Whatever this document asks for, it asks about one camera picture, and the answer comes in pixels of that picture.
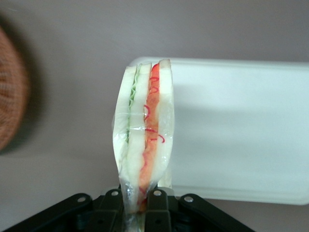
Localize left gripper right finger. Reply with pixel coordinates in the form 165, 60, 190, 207
144, 189, 254, 232

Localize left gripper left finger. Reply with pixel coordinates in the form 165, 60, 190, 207
0, 188, 126, 232

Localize triangle sandwich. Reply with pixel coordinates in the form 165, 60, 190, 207
112, 58, 175, 232

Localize beige plastic tray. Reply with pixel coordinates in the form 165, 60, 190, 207
126, 57, 309, 206

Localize shallow round brown wicker basket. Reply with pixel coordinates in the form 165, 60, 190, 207
0, 25, 31, 155

